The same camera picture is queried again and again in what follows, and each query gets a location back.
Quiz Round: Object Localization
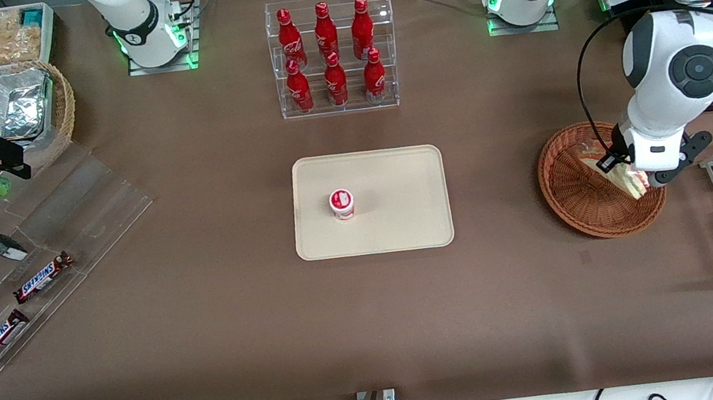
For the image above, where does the plastic-wrapped triangle sandwich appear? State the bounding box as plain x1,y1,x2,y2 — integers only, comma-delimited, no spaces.
582,147,652,207

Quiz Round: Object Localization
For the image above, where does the light wicker basket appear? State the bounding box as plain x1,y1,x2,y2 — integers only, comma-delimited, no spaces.
0,55,83,173

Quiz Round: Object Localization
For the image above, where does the round brown wicker basket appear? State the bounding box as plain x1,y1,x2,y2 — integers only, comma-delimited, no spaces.
532,113,673,246

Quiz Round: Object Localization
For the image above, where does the cream plastic tray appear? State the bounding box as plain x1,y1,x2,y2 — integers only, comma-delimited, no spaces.
285,140,456,266

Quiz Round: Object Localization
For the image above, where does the small black white box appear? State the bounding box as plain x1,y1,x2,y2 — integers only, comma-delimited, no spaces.
0,227,29,263

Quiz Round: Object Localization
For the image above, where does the clear acrylic stepped shelf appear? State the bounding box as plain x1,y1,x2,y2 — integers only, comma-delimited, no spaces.
0,132,174,376

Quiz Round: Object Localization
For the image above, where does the red cola bottle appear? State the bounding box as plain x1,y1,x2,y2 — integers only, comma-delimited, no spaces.
348,0,378,61
284,57,315,115
275,6,309,72
359,46,389,104
311,0,341,64
322,51,350,108

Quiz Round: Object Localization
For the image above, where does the clear acrylic bottle rack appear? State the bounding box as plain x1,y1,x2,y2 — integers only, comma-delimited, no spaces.
263,0,405,123

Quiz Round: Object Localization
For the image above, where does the strawberry yogurt cup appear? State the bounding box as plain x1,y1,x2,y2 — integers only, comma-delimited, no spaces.
328,188,358,223

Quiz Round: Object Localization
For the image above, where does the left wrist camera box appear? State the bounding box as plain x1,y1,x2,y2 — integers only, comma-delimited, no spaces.
643,130,713,188

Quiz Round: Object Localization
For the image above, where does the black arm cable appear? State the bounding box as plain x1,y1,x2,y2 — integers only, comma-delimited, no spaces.
569,11,660,160

